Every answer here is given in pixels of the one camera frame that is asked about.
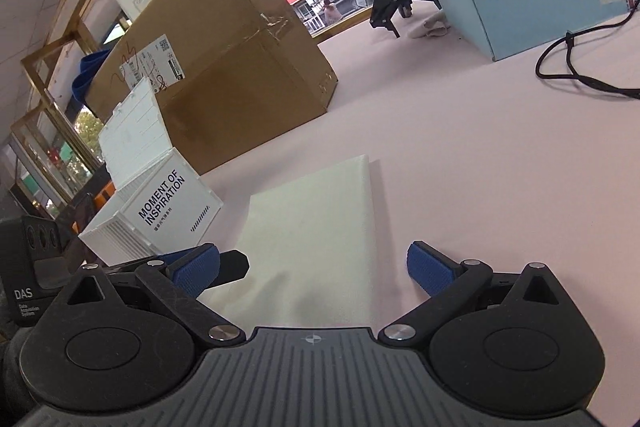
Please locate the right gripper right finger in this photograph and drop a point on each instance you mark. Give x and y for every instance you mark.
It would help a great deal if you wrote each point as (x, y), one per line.
(507, 344)

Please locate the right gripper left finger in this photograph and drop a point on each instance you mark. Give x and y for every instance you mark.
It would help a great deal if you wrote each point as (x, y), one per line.
(116, 339)

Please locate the white plastic storage box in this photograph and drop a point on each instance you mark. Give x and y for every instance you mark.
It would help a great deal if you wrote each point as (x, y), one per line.
(160, 204)

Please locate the cream cloth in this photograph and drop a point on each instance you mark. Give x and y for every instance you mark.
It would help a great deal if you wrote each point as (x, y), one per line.
(311, 245)

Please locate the blue cloth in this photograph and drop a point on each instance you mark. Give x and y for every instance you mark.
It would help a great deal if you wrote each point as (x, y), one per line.
(89, 66)

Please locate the large brown cardboard box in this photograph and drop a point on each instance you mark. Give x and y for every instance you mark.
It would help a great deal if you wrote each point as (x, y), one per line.
(228, 75)

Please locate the crumpled white paper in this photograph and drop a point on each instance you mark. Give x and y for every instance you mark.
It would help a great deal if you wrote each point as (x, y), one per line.
(434, 26)

